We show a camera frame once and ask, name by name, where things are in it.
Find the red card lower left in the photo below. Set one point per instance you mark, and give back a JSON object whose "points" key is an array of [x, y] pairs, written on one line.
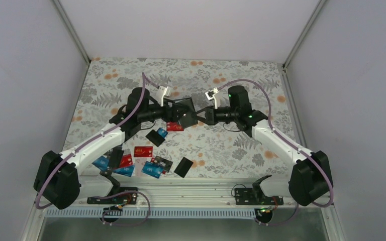
{"points": [[126, 160]]}

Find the blue card lower left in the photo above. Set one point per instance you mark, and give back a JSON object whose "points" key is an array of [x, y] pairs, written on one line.
{"points": [[125, 171]]}

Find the blue card under black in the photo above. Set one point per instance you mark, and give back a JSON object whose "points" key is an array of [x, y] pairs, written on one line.
{"points": [[163, 133]]}

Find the blue card far left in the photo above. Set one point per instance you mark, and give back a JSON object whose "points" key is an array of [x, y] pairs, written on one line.
{"points": [[101, 163]]}

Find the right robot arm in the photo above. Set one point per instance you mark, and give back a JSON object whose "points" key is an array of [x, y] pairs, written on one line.
{"points": [[308, 177]]}

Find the black card holder wallet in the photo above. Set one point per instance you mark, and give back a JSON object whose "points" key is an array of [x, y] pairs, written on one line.
{"points": [[185, 113]]}

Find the red card centre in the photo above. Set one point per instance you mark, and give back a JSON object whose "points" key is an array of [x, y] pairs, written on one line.
{"points": [[143, 151]]}

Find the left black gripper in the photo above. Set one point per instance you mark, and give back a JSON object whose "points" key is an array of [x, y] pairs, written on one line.
{"points": [[173, 117]]}

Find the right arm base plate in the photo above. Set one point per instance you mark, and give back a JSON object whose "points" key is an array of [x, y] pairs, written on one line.
{"points": [[247, 196]]}

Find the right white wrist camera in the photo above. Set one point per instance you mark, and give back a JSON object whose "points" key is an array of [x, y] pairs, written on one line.
{"points": [[214, 95]]}

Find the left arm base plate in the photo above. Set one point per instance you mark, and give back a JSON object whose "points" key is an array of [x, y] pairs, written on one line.
{"points": [[122, 195]]}

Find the blue card lower centre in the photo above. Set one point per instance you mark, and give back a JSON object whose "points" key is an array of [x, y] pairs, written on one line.
{"points": [[152, 169]]}

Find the aluminium rail frame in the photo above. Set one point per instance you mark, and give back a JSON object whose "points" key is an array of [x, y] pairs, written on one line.
{"points": [[166, 191]]}

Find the black patterned card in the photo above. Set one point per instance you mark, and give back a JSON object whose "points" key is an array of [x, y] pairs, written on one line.
{"points": [[164, 163]]}

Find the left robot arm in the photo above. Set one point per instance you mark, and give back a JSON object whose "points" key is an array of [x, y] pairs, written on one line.
{"points": [[58, 179]]}

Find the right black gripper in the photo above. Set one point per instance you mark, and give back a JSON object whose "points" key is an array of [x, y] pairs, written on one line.
{"points": [[210, 117]]}

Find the red VIP card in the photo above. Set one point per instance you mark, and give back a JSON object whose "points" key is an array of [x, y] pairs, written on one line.
{"points": [[174, 127]]}

